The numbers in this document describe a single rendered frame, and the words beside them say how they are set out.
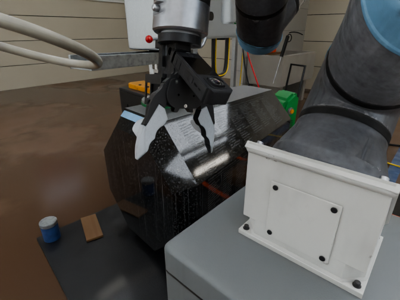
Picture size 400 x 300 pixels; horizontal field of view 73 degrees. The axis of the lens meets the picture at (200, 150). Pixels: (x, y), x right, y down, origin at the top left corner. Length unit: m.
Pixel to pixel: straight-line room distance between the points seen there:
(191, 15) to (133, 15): 0.95
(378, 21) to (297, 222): 0.29
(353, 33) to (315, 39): 6.14
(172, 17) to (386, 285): 0.52
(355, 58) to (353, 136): 0.11
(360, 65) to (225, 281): 0.36
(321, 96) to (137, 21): 1.02
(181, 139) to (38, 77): 6.48
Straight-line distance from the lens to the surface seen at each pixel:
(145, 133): 0.42
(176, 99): 0.43
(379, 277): 0.56
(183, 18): 0.44
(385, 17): 0.35
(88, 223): 2.01
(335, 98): 0.48
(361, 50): 0.39
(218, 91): 0.37
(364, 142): 0.46
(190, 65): 0.41
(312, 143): 0.43
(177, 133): 1.26
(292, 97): 3.13
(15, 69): 7.40
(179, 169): 1.21
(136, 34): 1.37
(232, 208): 0.62
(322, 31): 6.48
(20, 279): 1.85
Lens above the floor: 1.21
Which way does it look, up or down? 24 degrees down
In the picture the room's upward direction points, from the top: straight up
